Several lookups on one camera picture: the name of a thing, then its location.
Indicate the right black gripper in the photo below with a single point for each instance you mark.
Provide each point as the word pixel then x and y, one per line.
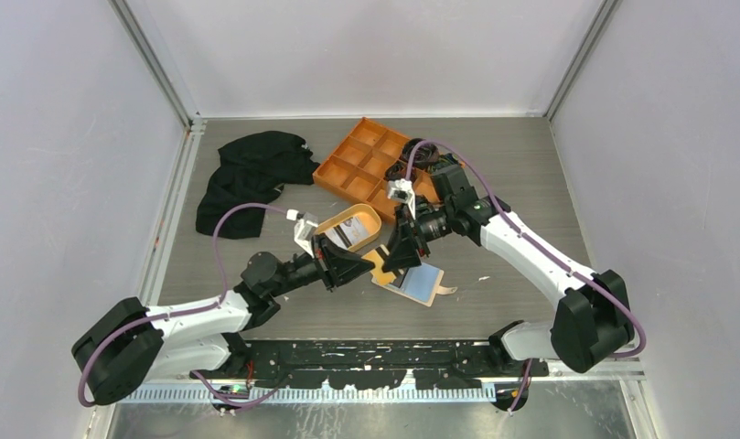
pixel 405 253

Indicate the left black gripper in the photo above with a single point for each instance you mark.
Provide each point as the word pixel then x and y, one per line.
pixel 337 265

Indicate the black VIP credit card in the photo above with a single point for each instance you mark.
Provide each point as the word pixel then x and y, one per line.
pixel 398 281

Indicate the beige card holder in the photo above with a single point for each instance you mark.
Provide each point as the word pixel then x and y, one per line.
pixel 422 285

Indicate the yellow credit card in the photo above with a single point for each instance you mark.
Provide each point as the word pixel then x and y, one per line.
pixel 378 257

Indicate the orange oval tray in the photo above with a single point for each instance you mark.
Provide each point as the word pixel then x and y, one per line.
pixel 365 212

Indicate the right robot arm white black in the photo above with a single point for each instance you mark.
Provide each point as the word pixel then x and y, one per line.
pixel 592 319

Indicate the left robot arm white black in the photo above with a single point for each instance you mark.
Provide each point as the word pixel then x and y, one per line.
pixel 132 343

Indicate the right credit card in tray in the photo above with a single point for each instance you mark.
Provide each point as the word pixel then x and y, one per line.
pixel 348 233

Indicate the dark red rolled tie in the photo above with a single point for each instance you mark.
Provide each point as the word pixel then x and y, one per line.
pixel 396 171

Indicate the orange compartment organizer box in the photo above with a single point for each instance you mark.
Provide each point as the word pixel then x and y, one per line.
pixel 355 169

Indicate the dark brown rolled tie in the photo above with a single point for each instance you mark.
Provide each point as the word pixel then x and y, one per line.
pixel 424 157

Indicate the green patterned rolled tie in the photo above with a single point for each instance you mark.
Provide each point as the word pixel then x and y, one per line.
pixel 447 160

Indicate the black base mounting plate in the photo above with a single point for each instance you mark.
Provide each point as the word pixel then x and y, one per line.
pixel 434 364

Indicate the black cloth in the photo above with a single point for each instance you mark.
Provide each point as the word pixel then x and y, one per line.
pixel 254 169

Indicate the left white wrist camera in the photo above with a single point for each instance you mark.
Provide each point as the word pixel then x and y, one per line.
pixel 304 230

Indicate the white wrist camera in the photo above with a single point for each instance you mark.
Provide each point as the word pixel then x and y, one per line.
pixel 304 230
pixel 401 190

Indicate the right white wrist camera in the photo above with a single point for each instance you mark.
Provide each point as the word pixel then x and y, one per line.
pixel 401 190

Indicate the aluminium front frame rail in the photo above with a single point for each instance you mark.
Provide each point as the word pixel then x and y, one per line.
pixel 180 388

